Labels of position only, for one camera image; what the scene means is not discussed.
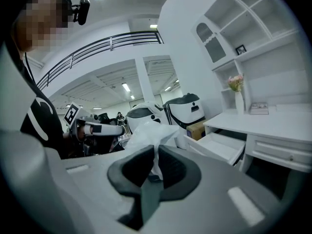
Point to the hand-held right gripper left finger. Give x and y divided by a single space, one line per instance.
117 177

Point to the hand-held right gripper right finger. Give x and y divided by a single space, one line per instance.
185 177

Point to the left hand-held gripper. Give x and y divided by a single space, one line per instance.
107 130

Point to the white cloth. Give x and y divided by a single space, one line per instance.
151 134

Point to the white robot with black stripe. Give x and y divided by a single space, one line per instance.
141 116

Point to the long ceiling light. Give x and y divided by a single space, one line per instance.
125 87

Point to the brown cardboard box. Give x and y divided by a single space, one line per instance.
196 130

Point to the white robot with dark top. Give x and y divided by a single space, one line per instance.
185 111

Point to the person in black and white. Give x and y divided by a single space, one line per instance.
41 121

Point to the white ribbed vase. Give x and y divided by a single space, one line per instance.
239 103

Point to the white desk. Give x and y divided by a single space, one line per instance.
263 124

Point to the small flat white box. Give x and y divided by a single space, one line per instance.
259 108

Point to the pink flower bouquet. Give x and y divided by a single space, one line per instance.
236 83

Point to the person's head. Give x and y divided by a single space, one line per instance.
39 23

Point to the black head-mounted camera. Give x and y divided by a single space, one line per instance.
82 11

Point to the small black photo frame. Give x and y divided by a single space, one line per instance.
241 49

